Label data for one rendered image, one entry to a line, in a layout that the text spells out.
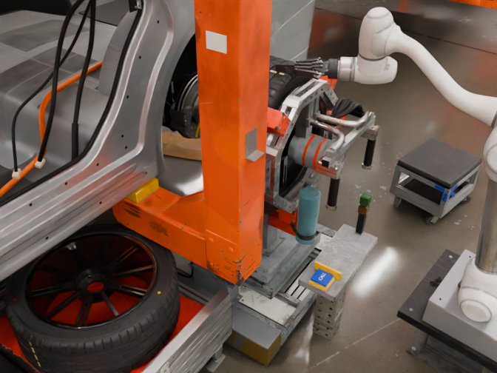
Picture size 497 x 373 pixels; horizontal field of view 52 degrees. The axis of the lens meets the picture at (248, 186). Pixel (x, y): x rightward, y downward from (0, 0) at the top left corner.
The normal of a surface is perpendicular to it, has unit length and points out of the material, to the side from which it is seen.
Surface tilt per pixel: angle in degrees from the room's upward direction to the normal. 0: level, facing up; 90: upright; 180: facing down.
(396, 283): 0
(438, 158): 0
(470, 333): 90
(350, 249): 0
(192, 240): 90
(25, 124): 81
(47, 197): 90
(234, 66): 90
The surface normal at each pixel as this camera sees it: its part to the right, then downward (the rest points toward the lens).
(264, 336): 0.01, -0.80
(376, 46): -0.48, 0.70
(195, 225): -0.56, 0.49
